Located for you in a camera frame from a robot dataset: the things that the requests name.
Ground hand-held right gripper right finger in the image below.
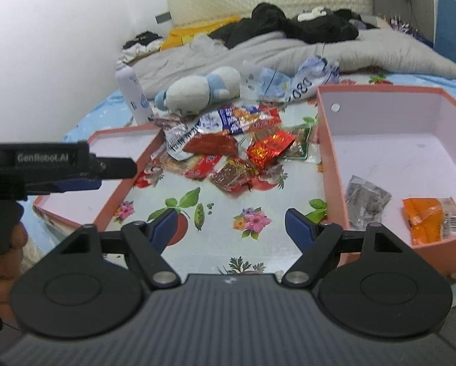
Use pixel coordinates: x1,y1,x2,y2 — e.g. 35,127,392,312
281,208,404,289

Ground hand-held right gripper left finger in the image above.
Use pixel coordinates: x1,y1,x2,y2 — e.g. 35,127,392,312
58,208,183,289

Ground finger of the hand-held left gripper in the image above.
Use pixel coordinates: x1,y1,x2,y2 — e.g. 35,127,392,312
25,178,103,199
89,154,138,180

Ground pile of snack packets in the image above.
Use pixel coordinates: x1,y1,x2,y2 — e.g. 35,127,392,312
148,105,320,196

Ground pink cardboard box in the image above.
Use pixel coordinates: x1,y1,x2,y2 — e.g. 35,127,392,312
316,85,456,277

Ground person's left hand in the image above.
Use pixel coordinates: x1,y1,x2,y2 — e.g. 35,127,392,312
0,221,28,321

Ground pink cardboard box lid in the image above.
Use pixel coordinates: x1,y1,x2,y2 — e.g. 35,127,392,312
32,124,165,233

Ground floral tablecloth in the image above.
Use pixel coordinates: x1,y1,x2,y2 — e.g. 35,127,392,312
22,72,456,275

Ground grey snack packet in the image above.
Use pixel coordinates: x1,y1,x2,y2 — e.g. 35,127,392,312
344,175,392,231

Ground white spray bottle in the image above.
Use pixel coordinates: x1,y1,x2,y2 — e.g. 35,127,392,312
116,61,154,126

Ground white and blue plush toy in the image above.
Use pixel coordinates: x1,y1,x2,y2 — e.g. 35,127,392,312
154,66,242,116

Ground heap of dark and white clothes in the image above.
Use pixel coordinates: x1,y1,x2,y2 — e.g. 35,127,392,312
120,31,165,63

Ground orange snack packet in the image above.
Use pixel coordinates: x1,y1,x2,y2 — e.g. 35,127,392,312
402,197,456,246

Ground clear plastic bag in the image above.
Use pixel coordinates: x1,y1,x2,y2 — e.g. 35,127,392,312
241,61,293,102

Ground crumpled blue white plastic bag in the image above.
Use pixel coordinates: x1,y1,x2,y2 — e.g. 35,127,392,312
285,56,341,102

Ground yellow cloth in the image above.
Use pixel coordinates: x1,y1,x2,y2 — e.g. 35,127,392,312
160,15,240,51

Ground grey quilt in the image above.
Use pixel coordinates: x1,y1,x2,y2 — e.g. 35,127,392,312
117,27,456,97

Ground black clothes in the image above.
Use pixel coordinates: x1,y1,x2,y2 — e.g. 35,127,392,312
209,3,377,48

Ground patterned blue white cloth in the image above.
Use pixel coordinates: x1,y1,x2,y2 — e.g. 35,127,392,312
390,15,434,43

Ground blue chair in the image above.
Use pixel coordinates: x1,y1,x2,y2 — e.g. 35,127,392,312
434,0,456,69

